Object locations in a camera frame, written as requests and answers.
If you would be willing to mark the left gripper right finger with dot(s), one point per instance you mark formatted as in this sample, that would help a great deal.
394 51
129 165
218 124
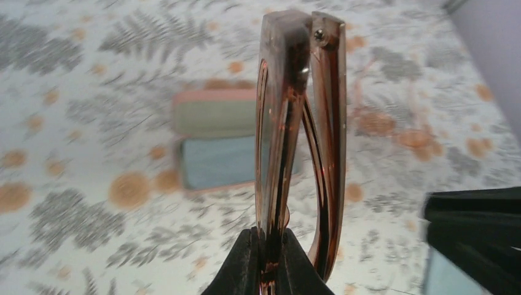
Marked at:
296 274

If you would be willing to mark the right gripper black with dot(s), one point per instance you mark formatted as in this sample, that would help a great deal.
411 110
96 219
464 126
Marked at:
478 231

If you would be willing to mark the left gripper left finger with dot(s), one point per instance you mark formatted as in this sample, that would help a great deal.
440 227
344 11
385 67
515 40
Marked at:
239 273

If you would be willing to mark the light blue cleaning cloth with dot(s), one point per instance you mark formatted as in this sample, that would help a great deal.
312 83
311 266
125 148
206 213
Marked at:
216 163

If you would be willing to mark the pink glasses case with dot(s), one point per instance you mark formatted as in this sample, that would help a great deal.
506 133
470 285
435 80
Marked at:
218 113

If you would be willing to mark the brown sunglasses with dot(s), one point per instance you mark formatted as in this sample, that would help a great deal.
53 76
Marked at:
301 98

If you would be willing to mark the floral table mat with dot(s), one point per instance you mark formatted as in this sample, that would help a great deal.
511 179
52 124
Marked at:
91 201

